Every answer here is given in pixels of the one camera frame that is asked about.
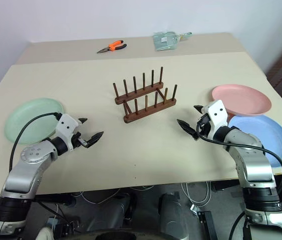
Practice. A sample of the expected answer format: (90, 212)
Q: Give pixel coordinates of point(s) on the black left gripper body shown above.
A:
(77, 142)

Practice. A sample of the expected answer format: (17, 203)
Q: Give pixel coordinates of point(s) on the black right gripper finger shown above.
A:
(187, 128)
(198, 108)

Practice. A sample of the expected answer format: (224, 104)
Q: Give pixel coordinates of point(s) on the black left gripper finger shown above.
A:
(83, 120)
(94, 139)

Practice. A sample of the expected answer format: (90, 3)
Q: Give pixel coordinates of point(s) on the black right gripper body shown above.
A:
(205, 126)

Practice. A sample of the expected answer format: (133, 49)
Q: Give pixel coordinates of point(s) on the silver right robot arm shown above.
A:
(255, 170)

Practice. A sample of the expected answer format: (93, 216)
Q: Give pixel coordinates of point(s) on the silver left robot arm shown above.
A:
(23, 175)

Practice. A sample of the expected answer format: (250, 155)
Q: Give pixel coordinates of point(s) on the wooden dish rack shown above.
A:
(150, 110)

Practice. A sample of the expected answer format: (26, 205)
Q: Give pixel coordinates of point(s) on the pink plate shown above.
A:
(243, 97)

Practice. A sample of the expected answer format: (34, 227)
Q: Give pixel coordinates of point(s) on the green plate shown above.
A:
(26, 117)

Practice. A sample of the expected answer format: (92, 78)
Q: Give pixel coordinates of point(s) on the black table crossbar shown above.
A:
(56, 199)

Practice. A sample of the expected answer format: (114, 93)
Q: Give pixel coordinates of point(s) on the blue plate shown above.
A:
(268, 135)

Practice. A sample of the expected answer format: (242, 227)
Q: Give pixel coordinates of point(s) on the green plastic bag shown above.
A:
(164, 41)

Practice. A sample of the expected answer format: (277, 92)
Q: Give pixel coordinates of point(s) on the dark rounded shape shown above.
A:
(170, 212)

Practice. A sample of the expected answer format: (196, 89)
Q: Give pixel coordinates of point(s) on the white rounded shell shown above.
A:
(45, 233)

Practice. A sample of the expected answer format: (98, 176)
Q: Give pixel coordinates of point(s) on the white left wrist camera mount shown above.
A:
(67, 125)

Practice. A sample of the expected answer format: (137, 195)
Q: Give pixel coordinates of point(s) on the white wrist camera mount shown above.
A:
(67, 125)
(216, 112)

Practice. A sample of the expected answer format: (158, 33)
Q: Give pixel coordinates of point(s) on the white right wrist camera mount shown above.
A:
(216, 112)

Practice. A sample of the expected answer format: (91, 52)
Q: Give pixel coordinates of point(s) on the black metal bracket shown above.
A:
(208, 222)

